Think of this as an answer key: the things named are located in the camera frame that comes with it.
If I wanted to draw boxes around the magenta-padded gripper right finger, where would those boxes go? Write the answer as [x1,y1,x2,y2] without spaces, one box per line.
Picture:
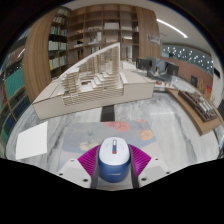
[128,143,171,189]

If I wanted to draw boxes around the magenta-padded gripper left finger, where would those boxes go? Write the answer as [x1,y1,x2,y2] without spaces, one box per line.
[56,143,101,190]

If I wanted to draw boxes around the white and blue computer mouse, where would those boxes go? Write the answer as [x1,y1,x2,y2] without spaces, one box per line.
[97,137,132,184]

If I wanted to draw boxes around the light blue floral mouse pad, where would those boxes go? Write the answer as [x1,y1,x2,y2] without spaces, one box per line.
[57,119,158,173]

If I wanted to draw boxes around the white paper sheet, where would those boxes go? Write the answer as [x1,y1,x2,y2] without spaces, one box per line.
[14,120,49,161]

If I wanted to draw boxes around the white architectural model on base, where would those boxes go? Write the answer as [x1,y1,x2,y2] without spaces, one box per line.
[32,42,156,121]

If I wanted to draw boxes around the brown architectural model on board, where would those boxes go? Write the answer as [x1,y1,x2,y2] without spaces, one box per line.
[166,87,224,136]

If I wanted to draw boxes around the black computer monitor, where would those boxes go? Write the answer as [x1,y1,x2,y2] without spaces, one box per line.
[135,57,153,71]
[165,62,180,77]

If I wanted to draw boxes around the teal bookshelf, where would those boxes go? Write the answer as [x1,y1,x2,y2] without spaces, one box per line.
[0,46,34,144]

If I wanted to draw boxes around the group of small ceiling lights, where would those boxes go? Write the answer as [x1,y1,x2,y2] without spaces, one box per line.
[162,45,214,68]

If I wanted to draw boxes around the wooden shelf unit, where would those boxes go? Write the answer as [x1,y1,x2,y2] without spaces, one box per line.
[48,3,161,80]

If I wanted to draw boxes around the long ceiling light strip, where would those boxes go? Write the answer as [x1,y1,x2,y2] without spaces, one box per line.
[156,18,189,39]

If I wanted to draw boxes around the white wall sign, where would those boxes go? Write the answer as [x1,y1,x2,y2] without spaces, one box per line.
[147,33,162,45]

